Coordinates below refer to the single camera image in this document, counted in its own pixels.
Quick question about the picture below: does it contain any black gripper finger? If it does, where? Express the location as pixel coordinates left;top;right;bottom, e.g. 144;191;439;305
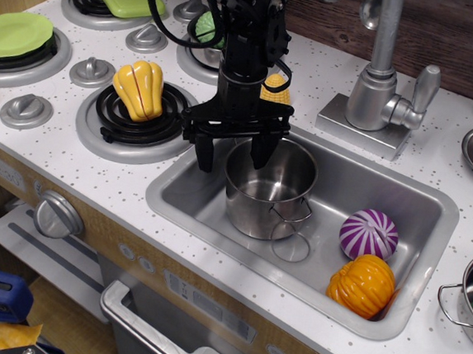
195;135;215;172
250;134;281;170

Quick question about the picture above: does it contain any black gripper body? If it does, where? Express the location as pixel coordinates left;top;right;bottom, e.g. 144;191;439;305
178;65;299;152

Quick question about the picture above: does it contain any stainless steel pot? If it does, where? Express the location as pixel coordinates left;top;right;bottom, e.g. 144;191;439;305
225;139;319;241

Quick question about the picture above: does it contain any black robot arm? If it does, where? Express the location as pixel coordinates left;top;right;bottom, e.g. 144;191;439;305
182;0;294;172

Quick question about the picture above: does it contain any grey toy sink basin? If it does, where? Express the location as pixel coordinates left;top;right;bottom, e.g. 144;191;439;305
146;128;459;341

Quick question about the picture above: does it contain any yellow toy corn cob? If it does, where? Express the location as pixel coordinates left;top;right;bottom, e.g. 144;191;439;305
258;72;295;107

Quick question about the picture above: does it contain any back right stove burner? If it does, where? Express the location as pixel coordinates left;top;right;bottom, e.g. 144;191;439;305
176;45;222;86

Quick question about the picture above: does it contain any stove burner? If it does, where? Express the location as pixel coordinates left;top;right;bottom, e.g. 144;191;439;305
61;0;151;31
0;29;72;88
176;45;222;86
75;83;196;165

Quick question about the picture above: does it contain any yellow toy bell pepper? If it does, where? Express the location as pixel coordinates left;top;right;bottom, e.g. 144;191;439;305
112;61;164;123

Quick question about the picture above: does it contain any green toy vegetable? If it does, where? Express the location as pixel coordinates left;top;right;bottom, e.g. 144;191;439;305
195;11;225;50

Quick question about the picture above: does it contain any front right stove burner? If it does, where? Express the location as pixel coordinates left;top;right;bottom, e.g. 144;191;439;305
75;83;196;165

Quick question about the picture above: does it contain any silver stove knob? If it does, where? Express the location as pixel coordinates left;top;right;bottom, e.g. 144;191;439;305
173;0;209;24
69;57;116;88
125;23;168;54
0;93;54;130

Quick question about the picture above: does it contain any silver toy faucet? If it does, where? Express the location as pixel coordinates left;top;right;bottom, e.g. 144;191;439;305
315;0;441;161

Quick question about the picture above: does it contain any purple white striped toy onion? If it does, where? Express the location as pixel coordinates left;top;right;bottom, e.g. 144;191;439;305
338;209;400;262

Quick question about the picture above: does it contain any round silver oven knob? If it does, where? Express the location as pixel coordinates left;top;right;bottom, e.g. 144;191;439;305
33;190;84;239

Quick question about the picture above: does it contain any silver metal ladle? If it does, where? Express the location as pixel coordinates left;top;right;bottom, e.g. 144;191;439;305
358;0;383;30

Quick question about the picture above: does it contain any orange toy pumpkin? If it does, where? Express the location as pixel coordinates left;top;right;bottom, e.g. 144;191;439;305
326;254;395;319

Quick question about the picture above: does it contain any back left stove burner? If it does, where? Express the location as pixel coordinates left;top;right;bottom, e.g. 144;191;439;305
61;0;151;31

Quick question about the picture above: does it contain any front left stove burner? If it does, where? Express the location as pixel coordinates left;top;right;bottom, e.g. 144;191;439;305
0;29;72;88

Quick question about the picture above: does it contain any green toy plate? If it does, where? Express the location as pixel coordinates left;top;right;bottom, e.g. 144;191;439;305
0;12;54;58

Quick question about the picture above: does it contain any blue clamp tool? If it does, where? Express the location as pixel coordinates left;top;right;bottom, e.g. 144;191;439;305
0;271;34;324

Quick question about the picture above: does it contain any grey oven door handle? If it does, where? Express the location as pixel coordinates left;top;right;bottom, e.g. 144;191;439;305
100;280;217;354

